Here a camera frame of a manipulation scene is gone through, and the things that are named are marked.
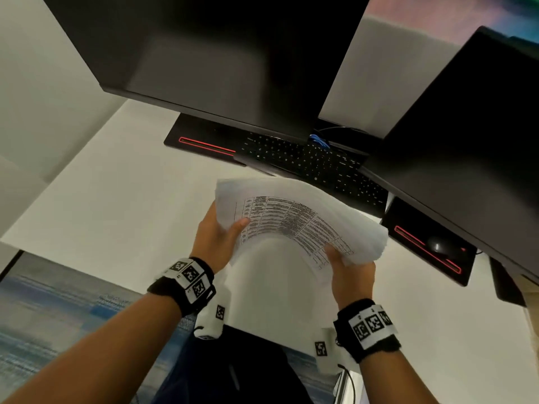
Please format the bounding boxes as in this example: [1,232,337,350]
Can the white wrist camera with marker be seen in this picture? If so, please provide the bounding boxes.
[193,288,232,341]
[313,327,351,375]

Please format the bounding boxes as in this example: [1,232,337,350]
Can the large black computer monitor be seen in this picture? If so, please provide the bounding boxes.
[40,0,371,144]

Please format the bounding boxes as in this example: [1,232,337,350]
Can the stack of printed paper sheets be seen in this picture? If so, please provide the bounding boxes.
[215,177,389,286]

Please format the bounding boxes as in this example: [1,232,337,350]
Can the person's dark trousers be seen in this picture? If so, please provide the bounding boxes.
[152,324,338,404]

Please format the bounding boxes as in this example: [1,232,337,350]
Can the black box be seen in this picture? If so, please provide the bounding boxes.
[488,254,528,308]

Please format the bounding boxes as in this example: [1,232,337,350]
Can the person's left forearm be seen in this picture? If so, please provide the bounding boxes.
[0,292,184,404]

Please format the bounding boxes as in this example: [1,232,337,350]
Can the person's left hand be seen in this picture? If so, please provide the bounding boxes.
[190,202,251,274]

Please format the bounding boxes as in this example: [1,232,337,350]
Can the thin black cable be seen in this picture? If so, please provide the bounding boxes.
[337,363,359,404]

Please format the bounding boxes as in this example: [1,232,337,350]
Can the person's right hand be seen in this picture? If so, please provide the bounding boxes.
[326,245,376,310]

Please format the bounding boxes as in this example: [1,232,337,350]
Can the black keyboard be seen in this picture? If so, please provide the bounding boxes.
[235,131,389,218]

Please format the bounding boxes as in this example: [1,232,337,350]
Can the person's right forearm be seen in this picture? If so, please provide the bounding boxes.
[358,347,441,404]

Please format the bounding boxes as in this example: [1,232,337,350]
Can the black computer mouse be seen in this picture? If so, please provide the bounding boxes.
[427,236,457,257]

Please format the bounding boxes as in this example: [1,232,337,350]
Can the black monitor base red strip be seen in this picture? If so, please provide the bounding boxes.
[381,197,478,287]
[163,113,247,166]

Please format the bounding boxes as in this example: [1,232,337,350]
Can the black wristband with marker tags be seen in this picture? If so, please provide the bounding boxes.
[147,257,217,318]
[333,299,402,364]

